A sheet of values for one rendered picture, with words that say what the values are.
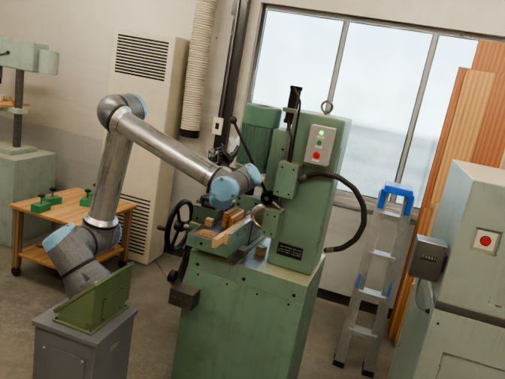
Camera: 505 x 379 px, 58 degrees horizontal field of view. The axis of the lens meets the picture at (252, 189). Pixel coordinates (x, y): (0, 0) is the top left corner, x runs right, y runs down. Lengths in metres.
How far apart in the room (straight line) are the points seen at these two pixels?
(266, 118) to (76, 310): 1.13
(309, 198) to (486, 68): 1.78
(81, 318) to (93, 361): 0.17
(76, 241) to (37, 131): 2.66
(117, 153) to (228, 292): 0.80
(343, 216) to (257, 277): 1.58
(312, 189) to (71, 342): 1.17
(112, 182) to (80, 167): 2.36
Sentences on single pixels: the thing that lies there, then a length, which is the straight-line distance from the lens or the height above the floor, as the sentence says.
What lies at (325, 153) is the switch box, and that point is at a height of 1.37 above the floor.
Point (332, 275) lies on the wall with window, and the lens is 3.68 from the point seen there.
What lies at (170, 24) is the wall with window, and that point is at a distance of 3.83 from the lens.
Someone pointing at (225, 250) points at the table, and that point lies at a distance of 2.03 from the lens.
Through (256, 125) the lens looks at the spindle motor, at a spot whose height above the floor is 1.42.
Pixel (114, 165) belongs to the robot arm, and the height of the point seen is 1.18.
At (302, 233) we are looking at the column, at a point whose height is 0.99.
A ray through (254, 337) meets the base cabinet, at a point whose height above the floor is 0.48.
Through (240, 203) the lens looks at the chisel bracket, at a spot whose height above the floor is 1.03.
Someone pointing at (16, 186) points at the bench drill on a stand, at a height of 0.50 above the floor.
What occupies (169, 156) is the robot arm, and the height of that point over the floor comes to 1.31.
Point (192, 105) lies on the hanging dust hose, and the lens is 3.52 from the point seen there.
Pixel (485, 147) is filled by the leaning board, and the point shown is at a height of 1.44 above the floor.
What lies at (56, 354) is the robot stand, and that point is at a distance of 2.08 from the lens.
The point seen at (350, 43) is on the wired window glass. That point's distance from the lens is 3.51.
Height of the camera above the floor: 1.64
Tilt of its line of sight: 14 degrees down
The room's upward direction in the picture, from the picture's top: 10 degrees clockwise
